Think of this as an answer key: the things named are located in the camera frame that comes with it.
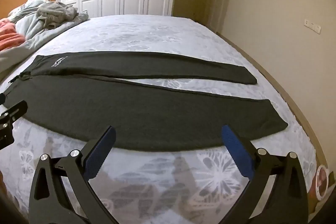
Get light blue duvet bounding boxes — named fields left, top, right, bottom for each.
left=0, top=0, right=90, bottom=83

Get coral blanket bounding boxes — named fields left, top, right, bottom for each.
left=0, top=18, right=25, bottom=51

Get bed with butterfly sheet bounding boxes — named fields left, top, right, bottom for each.
left=0, top=14, right=324, bottom=224

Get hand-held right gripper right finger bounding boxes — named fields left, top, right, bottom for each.
left=221, top=124, right=309, bottom=224

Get white round ring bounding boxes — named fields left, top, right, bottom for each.
left=315, top=164, right=332, bottom=202

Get crumpled grey garment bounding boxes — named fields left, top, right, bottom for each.
left=36, top=1, right=80, bottom=30

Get dark grey pants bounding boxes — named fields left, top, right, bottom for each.
left=4, top=50, right=288, bottom=151

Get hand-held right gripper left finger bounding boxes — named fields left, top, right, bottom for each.
left=28, top=126, right=117, bottom=224

